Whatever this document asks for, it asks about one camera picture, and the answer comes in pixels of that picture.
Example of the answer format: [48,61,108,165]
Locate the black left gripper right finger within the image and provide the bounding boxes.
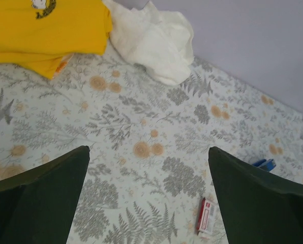
[208,147,303,243]

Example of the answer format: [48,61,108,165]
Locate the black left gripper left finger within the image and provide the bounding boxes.
[0,145,90,243]

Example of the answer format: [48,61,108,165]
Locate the blue stapler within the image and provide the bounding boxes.
[252,159,276,172]

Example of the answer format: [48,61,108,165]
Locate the red white staple box sleeve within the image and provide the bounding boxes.
[196,198,218,235]

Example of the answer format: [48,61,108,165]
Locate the floral patterned table mat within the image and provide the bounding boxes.
[0,48,303,243]

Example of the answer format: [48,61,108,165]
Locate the yellow t-shirt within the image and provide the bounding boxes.
[0,0,112,79]

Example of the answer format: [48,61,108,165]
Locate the white crumpled cloth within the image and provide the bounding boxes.
[103,1,194,86]

